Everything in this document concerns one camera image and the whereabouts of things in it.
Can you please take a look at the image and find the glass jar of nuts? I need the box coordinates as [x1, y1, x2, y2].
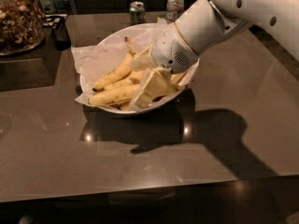
[0, 0, 45, 56]

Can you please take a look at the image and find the green soda can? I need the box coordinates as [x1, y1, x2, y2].
[129, 1, 146, 25]

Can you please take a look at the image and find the dark square stand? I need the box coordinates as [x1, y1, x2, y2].
[0, 28, 62, 91]

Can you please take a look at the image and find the clear plastic water bottle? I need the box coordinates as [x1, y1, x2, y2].
[166, 0, 184, 22]

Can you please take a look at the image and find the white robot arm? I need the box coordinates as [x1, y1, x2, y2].
[130, 0, 299, 111]

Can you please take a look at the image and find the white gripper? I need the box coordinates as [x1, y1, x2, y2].
[129, 23, 199, 112]

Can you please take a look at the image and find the white paper liner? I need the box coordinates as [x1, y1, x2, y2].
[70, 22, 200, 113]

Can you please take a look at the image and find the upper left yellow banana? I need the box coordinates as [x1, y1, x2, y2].
[93, 52, 133, 91]

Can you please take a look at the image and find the white oval bowl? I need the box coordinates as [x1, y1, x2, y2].
[78, 22, 200, 116]

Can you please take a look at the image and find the checkered black white item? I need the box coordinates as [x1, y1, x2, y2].
[42, 14, 67, 28]

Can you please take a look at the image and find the middle long yellow banana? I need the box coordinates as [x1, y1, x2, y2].
[104, 37, 144, 91]

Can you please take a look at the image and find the front yellow banana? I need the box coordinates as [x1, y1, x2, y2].
[88, 81, 187, 106]

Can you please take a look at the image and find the orange ripe banana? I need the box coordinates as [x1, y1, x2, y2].
[119, 102, 131, 111]

